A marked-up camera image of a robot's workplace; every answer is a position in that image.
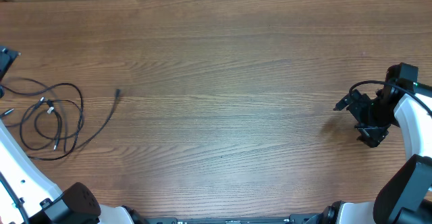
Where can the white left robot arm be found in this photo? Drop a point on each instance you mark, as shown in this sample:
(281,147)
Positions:
(28,196)

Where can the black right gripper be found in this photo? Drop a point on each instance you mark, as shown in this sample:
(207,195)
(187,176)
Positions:
(362,115)

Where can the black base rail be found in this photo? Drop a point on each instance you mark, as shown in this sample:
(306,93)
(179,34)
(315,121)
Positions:
(291,219)

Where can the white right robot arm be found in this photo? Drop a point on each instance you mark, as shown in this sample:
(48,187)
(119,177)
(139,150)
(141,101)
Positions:
(406,103)

